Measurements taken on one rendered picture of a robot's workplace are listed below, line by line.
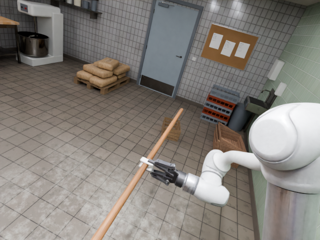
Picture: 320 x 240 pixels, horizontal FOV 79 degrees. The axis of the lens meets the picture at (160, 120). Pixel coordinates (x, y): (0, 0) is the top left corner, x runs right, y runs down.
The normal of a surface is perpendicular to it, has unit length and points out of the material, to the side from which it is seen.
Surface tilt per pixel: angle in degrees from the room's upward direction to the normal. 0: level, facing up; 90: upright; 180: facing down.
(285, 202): 84
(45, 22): 90
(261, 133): 84
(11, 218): 0
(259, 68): 90
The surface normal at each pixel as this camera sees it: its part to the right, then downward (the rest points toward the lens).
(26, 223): 0.25, -0.84
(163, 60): -0.33, 0.39
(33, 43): 0.45, 0.56
